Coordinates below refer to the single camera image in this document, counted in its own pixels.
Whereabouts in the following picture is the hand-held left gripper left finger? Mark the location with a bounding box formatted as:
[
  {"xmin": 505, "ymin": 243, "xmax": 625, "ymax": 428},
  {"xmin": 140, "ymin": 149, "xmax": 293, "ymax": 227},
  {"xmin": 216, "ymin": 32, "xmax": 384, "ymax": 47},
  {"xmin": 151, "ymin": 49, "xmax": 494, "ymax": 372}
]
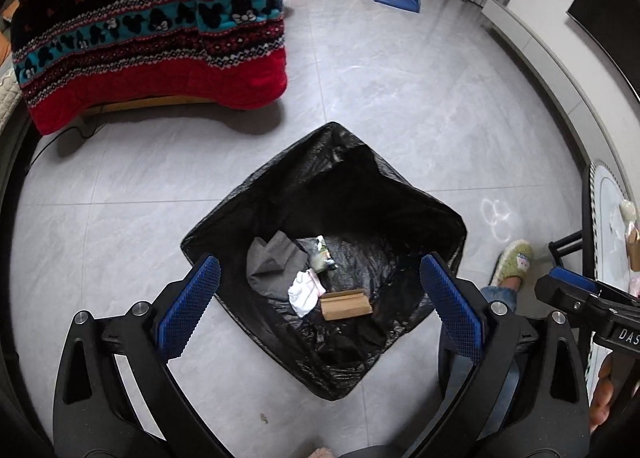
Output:
[{"xmin": 52, "ymin": 253, "xmax": 223, "ymax": 458}]

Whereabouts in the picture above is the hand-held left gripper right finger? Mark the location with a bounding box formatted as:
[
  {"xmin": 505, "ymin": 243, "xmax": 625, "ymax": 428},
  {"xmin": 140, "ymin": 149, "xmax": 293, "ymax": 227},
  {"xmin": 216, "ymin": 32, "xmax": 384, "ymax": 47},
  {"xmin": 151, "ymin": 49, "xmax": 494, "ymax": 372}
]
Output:
[{"xmin": 419, "ymin": 253, "xmax": 593, "ymax": 458}]

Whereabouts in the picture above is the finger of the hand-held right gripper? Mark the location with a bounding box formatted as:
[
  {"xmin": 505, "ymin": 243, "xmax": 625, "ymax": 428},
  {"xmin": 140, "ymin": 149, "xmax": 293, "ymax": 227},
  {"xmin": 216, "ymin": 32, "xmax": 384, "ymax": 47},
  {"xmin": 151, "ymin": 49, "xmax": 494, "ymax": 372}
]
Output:
[
  {"xmin": 534, "ymin": 275, "xmax": 603, "ymax": 320},
  {"xmin": 548, "ymin": 265, "xmax": 601, "ymax": 290}
]

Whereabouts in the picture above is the black trash bag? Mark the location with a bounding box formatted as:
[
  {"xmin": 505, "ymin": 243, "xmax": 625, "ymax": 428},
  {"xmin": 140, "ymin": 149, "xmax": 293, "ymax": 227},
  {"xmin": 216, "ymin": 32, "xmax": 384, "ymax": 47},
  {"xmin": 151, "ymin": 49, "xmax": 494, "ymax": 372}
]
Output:
[{"xmin": 180, "ymin": 121, "xmax": 468, "ymax": 401}]

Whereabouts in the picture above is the person's right hand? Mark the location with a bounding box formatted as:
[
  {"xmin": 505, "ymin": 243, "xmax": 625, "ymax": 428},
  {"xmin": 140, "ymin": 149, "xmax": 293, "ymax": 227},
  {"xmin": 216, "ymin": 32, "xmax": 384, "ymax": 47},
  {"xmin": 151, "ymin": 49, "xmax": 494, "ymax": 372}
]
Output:
[{"xmin": 588, "ymin": 354, "xmax": 617, "ymax": 434}]

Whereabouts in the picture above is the green fuzzy slipper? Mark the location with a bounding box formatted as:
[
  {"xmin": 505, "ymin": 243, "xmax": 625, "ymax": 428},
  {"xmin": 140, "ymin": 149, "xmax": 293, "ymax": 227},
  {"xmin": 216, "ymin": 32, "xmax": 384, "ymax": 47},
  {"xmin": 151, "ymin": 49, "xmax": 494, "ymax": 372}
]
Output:
[{"xmin": 489, "ymin": 239, "xmax": 536, "ymax": 289}]

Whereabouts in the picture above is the round white printed table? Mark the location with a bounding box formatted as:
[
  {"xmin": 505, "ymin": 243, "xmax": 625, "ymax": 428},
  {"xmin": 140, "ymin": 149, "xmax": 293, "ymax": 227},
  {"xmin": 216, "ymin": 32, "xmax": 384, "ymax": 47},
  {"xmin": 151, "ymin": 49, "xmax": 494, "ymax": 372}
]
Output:
[{"xmin": 547, "ymin": 158, "xmax": 640, "ymax": 379}]

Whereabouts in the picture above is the clear plastic bag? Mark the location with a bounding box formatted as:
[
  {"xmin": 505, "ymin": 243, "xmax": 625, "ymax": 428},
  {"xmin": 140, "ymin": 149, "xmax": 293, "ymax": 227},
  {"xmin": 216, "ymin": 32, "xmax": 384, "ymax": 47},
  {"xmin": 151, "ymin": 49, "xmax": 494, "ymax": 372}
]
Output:
[{"xmin": 618, "ymin": 199, "xmax": 640, "ymax": 229}]

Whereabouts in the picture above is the grey folded cloth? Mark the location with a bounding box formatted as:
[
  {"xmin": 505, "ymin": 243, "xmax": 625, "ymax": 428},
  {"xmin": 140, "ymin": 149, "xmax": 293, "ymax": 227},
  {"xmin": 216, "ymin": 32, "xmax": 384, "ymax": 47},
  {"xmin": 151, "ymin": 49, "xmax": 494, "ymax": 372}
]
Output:
[{"xmin": 246, "ymin": 231, "xmax": 311, "ymax": 299}]

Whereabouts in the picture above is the small brown cardboard box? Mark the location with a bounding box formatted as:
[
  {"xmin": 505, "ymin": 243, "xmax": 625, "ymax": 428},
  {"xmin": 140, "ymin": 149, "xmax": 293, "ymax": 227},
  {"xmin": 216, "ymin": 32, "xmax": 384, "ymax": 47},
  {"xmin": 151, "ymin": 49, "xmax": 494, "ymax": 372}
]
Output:
[{"xmin": 319, "ymin": 289, "xmax": 372, "ymax": 322}]

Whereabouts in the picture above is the white crumpled tissue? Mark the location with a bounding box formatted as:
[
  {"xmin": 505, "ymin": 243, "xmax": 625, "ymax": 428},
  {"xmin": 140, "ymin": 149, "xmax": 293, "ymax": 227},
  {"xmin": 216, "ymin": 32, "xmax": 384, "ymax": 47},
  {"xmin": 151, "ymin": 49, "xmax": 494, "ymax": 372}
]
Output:
[{"xmin": 287, "ymin": 268, "xmax": 327, "ymax": 318}]

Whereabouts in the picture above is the green snack wrapper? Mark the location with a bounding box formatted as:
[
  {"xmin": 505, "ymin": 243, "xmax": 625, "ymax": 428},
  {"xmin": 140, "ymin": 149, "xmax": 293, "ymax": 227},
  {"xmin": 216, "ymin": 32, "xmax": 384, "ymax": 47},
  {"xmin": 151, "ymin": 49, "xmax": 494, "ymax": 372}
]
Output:
[{"xmin": 309, "ymin": 235, "xmax": 337, "ymax": 273}]

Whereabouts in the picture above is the white grey TV cabinet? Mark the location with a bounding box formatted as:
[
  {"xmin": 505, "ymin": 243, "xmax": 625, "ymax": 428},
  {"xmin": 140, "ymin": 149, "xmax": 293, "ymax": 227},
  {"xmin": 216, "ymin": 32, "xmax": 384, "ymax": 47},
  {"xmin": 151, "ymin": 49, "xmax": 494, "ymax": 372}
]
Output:
[{"xmin": 482, "ymin": 0, "xmax": 623, "ymax": 179}]

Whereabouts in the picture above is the black TV screen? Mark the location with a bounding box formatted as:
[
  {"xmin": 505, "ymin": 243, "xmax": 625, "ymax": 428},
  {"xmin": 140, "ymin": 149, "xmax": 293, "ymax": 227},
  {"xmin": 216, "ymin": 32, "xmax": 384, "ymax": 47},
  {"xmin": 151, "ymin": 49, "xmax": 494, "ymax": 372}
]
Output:
[{"xmin": 566, "ymin": 0, "xmax": 640, "ymax": 104}]

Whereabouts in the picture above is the red black printed blanket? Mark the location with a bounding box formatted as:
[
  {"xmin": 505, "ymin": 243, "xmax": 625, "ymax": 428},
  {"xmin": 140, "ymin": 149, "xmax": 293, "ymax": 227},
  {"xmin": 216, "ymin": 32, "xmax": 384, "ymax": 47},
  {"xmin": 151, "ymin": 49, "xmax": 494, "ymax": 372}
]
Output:
[{"xmin": 11, "ymin": 0, "xmax": 298, "ymax": 135}]

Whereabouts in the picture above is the beige quilted mattress pad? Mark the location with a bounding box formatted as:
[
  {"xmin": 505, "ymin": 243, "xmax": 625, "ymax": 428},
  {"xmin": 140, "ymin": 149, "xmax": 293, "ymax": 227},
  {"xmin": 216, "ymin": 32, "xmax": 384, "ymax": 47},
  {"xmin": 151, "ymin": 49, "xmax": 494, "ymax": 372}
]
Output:
[{"xmin": 0, "ymin": 65, "xmax": 23, "ymax": 139}]

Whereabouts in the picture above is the wooden bed frame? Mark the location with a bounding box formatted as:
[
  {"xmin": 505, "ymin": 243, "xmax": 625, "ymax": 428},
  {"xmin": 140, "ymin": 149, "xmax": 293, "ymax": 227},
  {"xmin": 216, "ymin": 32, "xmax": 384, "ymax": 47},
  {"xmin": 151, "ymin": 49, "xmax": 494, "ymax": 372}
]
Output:
[{"xmin": 82, "ymin": 95, "xmax": 221, "ymax": 116}]

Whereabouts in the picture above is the black floor cable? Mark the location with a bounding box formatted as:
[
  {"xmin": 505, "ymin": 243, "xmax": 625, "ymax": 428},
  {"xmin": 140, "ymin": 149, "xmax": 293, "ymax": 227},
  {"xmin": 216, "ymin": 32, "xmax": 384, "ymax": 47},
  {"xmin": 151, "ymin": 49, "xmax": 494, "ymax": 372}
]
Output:
[{"xmin": 25, "ymin": 120, "xmax": 103, "ymax": 170}]

